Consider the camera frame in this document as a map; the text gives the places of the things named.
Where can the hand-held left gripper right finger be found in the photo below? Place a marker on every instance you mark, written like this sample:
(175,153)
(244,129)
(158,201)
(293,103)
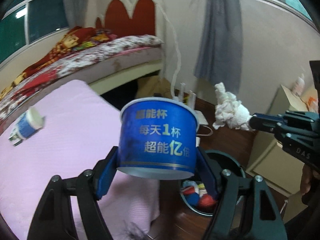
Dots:
(211,180)

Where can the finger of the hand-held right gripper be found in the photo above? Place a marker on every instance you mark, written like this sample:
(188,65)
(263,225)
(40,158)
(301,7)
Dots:
(297,117)
(262,125)

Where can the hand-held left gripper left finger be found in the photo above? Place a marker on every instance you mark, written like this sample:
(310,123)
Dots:
(105,180)

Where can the blue cloth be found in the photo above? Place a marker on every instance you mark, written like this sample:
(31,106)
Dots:
(192,198)

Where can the black trash bin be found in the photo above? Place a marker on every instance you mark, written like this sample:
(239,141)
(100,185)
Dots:
(232,160)

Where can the white tissue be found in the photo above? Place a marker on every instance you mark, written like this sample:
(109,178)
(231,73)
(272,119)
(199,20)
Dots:
(232,115)

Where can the blue paper cup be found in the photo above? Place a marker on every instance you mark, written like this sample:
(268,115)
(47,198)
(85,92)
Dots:
(155,135)

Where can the person's right hand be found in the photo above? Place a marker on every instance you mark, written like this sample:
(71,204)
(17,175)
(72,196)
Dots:
(306,180)

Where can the open cardboard box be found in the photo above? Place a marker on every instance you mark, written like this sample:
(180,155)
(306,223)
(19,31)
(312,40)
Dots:
(290,97)

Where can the white bottle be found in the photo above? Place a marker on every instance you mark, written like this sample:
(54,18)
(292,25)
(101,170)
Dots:
(300,85)

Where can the pink tablecloth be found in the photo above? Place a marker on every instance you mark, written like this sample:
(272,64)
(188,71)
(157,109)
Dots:
(62,130)

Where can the grey curtain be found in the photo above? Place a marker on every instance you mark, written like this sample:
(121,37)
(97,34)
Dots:
(220,42)
(75,2)

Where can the white cup with blue pattern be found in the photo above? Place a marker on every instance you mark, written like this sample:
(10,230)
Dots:
(28,125)

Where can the bed with floral sheet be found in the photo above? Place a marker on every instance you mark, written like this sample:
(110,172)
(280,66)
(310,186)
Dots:
(112,50)

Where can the red printed blanket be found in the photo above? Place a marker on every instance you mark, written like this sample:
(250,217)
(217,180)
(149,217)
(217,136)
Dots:
(62,45)

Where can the red and white headboard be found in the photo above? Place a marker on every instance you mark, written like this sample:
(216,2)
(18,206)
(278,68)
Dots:
(140,17)

